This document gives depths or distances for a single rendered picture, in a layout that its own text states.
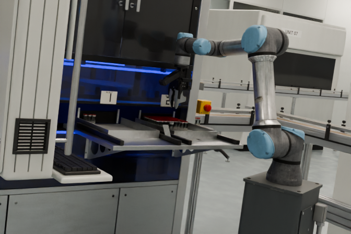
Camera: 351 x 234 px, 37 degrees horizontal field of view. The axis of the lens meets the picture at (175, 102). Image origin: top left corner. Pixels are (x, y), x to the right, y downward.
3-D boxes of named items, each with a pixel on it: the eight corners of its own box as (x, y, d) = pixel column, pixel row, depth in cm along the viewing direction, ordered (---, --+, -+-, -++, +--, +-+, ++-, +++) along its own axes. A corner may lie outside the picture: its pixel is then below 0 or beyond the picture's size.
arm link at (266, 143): (292, 158, 210) (283, 24, 216) (268, 159, 201) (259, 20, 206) (269, 159, 219) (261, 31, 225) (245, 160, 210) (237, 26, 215)
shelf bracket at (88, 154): (83, 158, 243) (86, 130, 242) (89, 158, 244) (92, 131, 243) (120, 177, 216) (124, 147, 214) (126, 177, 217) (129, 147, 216)
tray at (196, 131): (134, 124, 266) (135, 117, 265) (175, 125, 281) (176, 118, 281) (173, 138, 239) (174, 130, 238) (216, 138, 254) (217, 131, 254)
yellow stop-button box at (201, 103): (191, 111, 284) (193, 98, 284) (201, 112, 289) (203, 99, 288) (200, 114, 278) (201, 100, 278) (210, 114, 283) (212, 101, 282)
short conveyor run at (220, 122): (183, 131, 286) (186, 103, 285) (166, 126, 299) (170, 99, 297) (270, 132, 327) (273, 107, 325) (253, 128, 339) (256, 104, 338)
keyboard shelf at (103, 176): (-3, 154, 209) (-2, 148, 208) (62, 153, 225) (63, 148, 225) (38, 186, 172) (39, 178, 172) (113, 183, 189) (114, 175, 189)
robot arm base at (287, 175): (306, 183, 223) (310, 160, 222) (293, 188, 210) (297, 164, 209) (273, 174, 231) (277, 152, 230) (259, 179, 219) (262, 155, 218)
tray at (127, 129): (72, 123, 246) (73, 116, 245) (120, 124, 261) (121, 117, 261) (107, 138, 218) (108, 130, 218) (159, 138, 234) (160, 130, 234)
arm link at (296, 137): (307, 161, 219) (312, 129, 218) (287, 162, 210) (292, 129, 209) (284, 154, 228) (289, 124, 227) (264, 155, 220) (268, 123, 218)
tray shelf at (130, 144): (62, 127, 243) (62, 123, 243) (183, 128, 284) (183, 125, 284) (113, 150, 205) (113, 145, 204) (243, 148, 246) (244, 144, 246)
